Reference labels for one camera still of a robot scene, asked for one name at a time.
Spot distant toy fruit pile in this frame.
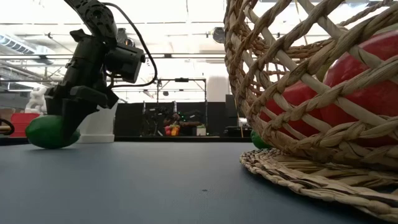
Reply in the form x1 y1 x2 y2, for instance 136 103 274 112
164 124 181 137

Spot black left wrist camera cable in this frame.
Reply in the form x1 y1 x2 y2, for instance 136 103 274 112
101 2 158 88

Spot white column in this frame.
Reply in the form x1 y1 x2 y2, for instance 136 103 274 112
206 74 231 102

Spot round woven straw placemat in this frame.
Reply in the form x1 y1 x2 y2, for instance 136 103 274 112
239 147 398 222

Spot red box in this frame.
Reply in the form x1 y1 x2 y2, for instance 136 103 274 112
10 112 41 138

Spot black metal frame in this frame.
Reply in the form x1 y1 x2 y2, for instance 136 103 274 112
156 77 208 116

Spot woven straw basket with handles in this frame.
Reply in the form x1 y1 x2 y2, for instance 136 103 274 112
223 0 398 170

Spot black cabinet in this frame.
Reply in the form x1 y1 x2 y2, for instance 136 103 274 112
225 94 239 125

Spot silver ventilation duct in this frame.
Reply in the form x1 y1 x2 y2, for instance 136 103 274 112
0 32 55 65

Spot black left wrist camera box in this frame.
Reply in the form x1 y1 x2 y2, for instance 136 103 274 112
104 43 146 84

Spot small green lime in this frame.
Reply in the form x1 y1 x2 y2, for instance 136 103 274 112
250 129 272 149

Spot long ceiling light bar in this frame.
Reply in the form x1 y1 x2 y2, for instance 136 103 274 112
0 52 226 60

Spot black hanging cable reel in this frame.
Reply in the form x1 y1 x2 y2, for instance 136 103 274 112
116 27 136 47
211 27 225 44

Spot white sculpture figure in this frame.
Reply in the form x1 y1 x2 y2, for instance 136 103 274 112
24 86 48 114

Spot red round fruit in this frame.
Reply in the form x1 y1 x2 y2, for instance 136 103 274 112
260 80 326 139

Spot white hexagonal plant pot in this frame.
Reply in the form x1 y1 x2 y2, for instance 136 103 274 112
76 102 119 144

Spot black cable loop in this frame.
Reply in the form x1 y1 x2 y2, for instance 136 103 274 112
0 118 16 136

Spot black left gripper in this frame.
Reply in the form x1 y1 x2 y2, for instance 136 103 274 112
45 29 119 141

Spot grey ceiling pipe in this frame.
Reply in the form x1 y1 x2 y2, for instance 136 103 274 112
0 77 134 83

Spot glossy red apple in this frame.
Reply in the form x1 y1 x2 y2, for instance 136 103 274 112
323 29 398 147

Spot person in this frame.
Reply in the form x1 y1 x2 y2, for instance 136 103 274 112
166 112 205 129

